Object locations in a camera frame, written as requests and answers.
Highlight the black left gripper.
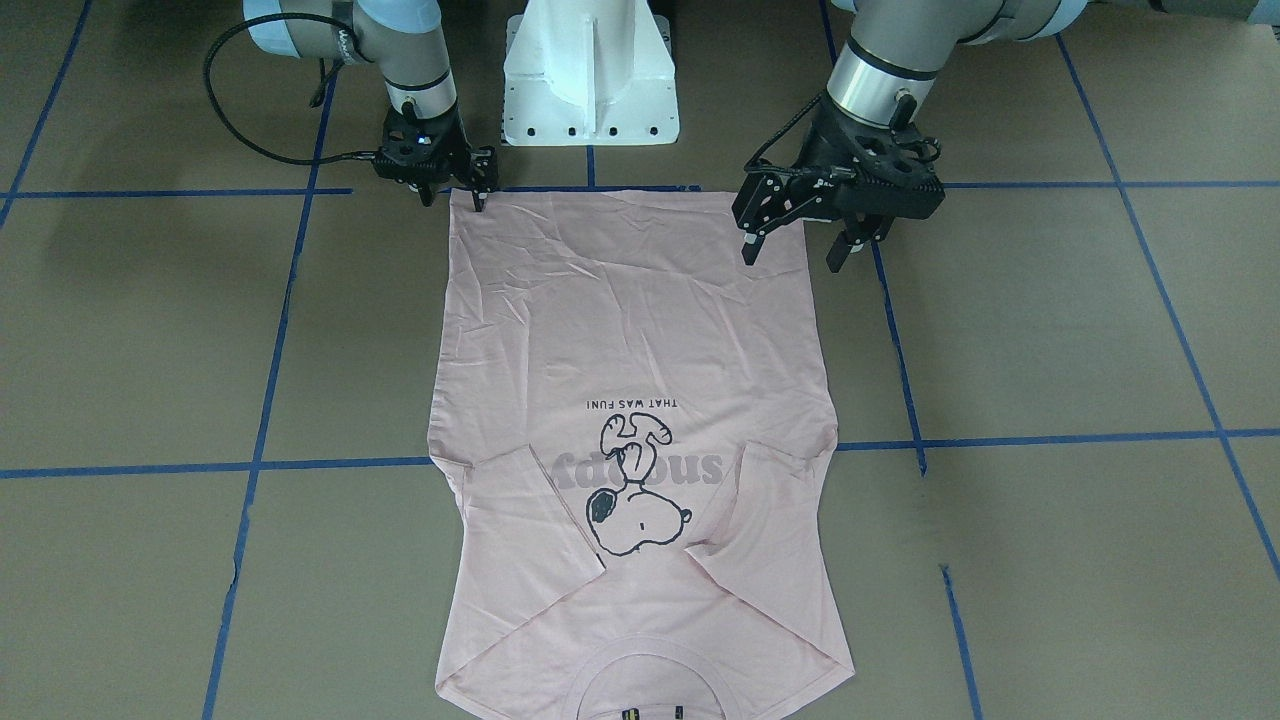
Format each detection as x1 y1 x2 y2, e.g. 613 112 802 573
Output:
731 95 924 273

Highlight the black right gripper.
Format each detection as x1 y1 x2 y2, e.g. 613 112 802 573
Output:
385 108 500 211

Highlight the pink Snoopy t-shirt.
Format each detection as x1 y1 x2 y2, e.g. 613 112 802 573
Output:
428 191 855 719

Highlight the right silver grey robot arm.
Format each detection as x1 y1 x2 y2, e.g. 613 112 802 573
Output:
237 1 498 211

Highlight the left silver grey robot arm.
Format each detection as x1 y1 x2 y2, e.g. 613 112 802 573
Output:
732 1 1085 272

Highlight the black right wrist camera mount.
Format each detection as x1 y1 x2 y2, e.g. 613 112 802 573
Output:
371 126 440 187

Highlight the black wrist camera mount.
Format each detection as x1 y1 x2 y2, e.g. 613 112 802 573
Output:
838 129 945 220
371 126 440 187

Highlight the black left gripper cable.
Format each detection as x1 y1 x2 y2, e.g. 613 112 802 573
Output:
745 95 831 176

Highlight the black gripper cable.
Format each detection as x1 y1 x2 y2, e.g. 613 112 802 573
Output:
745 95 831 176
204 18 387 167

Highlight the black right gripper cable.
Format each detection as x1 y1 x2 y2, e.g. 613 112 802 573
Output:
204 18 387 167

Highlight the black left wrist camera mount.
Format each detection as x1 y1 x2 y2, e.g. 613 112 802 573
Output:
838 129 945 220

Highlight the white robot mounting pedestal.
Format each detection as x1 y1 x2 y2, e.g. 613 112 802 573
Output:
500 1 681 147

